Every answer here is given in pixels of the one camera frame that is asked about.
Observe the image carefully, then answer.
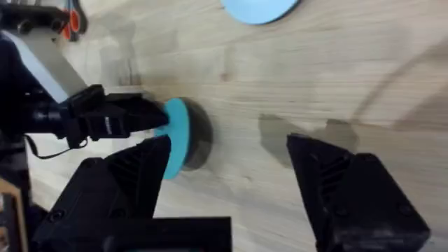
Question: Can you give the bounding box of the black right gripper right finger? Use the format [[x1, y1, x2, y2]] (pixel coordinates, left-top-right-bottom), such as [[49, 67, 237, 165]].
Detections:
[[286, 133, 431, 252]]

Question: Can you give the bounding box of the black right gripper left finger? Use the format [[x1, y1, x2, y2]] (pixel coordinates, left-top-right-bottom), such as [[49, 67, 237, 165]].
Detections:
[[29, 134, 172, 252]]

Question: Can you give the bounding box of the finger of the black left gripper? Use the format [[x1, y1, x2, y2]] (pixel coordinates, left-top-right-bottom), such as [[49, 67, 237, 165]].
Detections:
[[104, 92, 170, 138]]

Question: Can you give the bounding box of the teal round plate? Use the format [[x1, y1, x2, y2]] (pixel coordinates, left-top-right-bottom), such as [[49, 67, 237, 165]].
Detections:
[[153, 97, 192, 181]]

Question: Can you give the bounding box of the orange and black tool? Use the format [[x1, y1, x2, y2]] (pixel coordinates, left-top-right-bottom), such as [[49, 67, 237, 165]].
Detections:
[[52, 0, 88, 43]]

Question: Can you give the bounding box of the light blue round plate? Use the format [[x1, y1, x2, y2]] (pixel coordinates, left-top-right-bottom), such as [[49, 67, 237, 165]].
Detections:
[[219, 0, 302, 26]]

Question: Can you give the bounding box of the thin black cable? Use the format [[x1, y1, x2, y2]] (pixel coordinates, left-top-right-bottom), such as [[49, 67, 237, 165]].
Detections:
[[23, 134, 89, 160]]

